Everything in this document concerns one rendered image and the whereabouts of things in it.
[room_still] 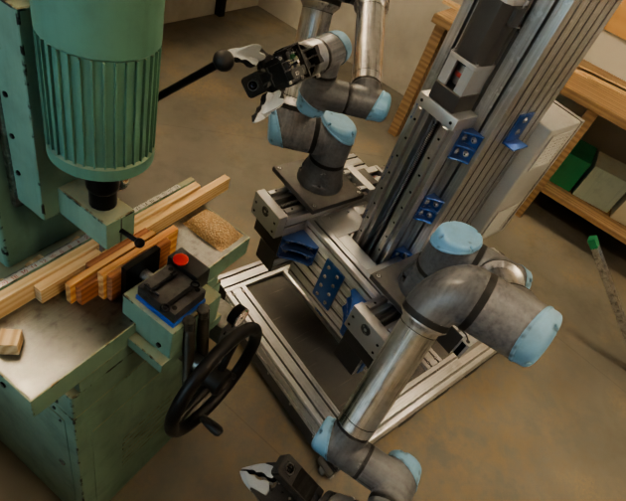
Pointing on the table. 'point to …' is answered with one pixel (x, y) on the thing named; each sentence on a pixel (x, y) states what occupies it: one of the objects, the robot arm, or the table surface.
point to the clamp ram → (140, 268)
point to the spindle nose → (102, 194)
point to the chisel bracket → (109, 223)
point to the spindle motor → (98, 83)
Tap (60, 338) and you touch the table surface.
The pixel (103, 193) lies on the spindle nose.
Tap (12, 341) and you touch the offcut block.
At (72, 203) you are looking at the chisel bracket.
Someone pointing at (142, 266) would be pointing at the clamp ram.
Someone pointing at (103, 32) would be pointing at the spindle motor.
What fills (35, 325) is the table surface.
